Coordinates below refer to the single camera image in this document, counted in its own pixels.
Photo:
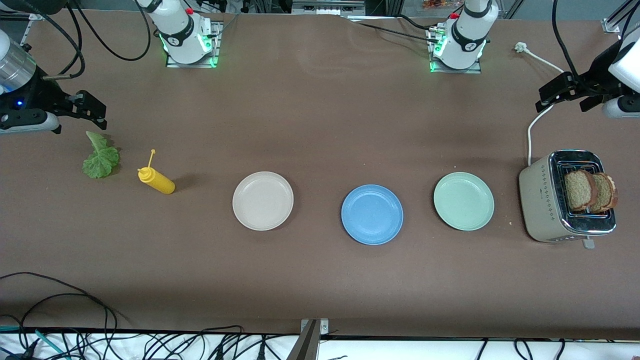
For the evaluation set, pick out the colourful snack packet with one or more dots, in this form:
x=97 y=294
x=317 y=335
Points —
x=437 y=4

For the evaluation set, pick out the grey metal box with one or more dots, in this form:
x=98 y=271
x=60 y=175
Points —
x=327 y=7

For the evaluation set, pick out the beige chrome toaster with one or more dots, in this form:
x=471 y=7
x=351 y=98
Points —
x=542 y=200

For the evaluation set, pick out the yellow mustard squeeze bottle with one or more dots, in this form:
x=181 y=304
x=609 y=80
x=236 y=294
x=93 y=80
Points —
x=160 y=184

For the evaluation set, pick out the green lettuce leaf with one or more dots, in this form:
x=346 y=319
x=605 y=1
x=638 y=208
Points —
x=102 y=162

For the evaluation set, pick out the brown bread slice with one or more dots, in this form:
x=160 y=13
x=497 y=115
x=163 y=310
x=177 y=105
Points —
x=579 y=191
x=607 y=192

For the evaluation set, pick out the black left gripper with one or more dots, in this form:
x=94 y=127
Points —
x=598 y=77

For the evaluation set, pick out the beige plate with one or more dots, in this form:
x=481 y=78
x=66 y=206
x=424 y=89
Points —
x=262 y=200

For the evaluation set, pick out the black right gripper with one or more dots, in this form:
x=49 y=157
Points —
x=41 y=94

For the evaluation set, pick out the metal table edge bracket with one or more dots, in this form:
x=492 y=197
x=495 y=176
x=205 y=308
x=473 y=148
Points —
x=312 y=330

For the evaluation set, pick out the green plate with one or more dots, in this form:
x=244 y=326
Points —
x=464 y=201

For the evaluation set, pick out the blue plate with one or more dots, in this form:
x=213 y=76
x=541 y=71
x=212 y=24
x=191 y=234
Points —
x=372 y=215

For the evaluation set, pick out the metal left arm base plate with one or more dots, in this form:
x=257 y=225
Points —
x=457 y=71

